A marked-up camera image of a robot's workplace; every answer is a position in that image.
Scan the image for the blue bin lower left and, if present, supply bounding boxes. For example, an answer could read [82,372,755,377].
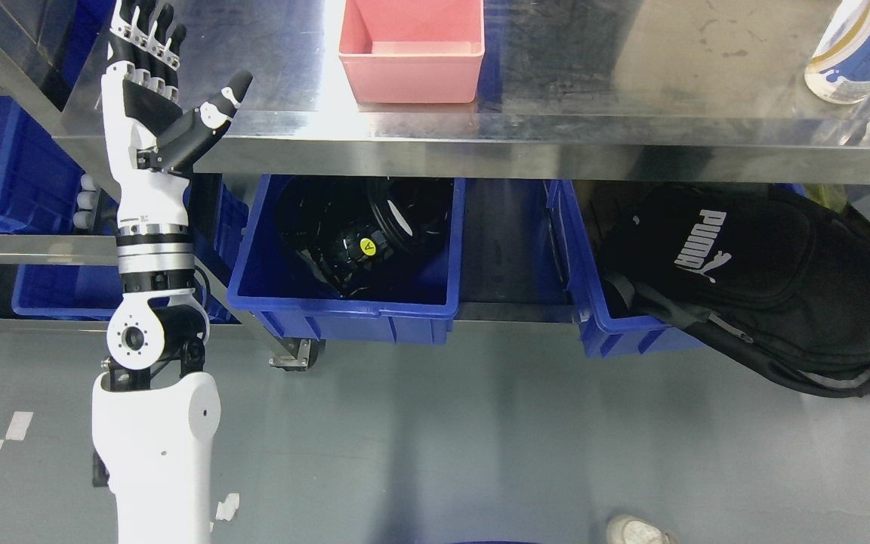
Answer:
[11,181,250,325]

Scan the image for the blue bin with black parts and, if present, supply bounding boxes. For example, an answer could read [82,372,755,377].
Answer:
[228,175,469,345]

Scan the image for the stainless steel table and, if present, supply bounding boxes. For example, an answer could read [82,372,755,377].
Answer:
[0,0,870,369]

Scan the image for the white shoe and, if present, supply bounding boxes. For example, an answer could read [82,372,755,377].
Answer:
[606,515,679,543]

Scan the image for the black round machine part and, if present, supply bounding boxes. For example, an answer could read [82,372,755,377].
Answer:
[274,176,455,300]

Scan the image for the plastic bottle blue label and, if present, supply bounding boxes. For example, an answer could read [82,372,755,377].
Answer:
[804,1,870,104]

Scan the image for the black Puma backpack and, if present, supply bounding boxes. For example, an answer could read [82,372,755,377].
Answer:
[597,184,870,398]

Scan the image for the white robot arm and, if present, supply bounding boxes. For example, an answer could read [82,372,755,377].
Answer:
[92,218,222,543]

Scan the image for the blue bin under backpack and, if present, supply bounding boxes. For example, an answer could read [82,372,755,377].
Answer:
[545,179,704,358]

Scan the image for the blue bin far left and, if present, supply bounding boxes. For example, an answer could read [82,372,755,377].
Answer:
[0,96,83,234]

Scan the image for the pink plastic storage box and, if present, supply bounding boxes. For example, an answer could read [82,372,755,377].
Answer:
[338,1,486,104]

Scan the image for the table caster wheel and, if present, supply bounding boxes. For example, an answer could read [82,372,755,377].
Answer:
[268,338,327,372]

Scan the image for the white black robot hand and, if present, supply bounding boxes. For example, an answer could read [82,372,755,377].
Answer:
[100,1,253,235]

